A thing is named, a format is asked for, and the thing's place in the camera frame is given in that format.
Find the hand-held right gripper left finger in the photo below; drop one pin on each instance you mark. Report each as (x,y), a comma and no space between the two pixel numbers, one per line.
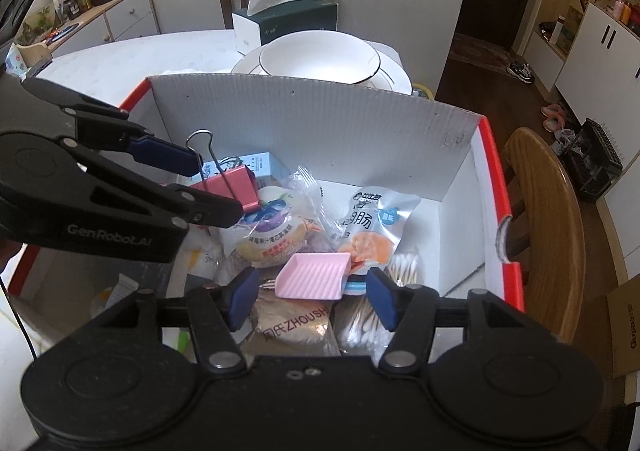
(242,298)

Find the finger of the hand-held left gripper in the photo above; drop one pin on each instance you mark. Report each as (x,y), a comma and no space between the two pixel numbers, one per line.
(165,156)
(210,211)

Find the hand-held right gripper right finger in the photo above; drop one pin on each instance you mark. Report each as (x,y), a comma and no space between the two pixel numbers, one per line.
(385,298)

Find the pink binder clip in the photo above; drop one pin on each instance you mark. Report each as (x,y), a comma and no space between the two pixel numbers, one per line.
(235,186)

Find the cotton swab pack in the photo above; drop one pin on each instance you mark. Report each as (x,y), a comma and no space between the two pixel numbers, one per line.
(360,331)

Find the gold foil packet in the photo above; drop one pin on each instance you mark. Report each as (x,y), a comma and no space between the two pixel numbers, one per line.
(295,331)

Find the small blue carton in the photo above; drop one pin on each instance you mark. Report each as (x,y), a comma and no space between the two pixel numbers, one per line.
(260,163)

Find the sausage packet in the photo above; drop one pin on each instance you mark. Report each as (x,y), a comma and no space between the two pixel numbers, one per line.
(370,231)

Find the pink ridged tray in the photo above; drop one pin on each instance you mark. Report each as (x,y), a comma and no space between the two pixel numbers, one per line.
(310,278)

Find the blueberry cake packet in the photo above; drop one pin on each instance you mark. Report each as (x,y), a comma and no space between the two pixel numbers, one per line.
(280,231)

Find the red cardboard box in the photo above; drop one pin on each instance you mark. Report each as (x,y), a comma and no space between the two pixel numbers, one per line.
(400,156)

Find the white packet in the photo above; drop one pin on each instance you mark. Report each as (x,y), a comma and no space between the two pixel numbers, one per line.
(205,256)

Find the white tube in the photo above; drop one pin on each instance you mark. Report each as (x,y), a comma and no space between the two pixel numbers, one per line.
(117,293)

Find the white side cabinet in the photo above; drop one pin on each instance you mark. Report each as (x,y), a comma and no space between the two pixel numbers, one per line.
(130,11)

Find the wooden holder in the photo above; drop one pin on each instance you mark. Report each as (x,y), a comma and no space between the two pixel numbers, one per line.
(32,56)

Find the light wooden chair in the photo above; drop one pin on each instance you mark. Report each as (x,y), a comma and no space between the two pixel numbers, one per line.
(550,231)

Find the glass dome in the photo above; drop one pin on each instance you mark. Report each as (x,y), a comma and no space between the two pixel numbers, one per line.
(40,23)

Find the green white tissue box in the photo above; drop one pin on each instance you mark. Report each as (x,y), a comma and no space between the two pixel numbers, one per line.
(295,18)

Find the brown cardboard box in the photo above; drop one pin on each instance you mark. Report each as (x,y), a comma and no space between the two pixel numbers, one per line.
(625,331)

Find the pink slippers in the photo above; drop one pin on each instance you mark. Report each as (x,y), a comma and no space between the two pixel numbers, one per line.
(554,117)

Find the black rack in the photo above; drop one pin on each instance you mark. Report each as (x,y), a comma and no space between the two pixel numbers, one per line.
(592,161)

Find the pair of sneakers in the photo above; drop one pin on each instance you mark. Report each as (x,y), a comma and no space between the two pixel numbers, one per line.
(521,72)

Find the white tall cabinet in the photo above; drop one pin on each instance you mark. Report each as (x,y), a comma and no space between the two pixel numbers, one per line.
(630,181)

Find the white lower cabinets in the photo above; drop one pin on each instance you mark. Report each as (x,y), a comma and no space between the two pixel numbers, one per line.
(595,51)

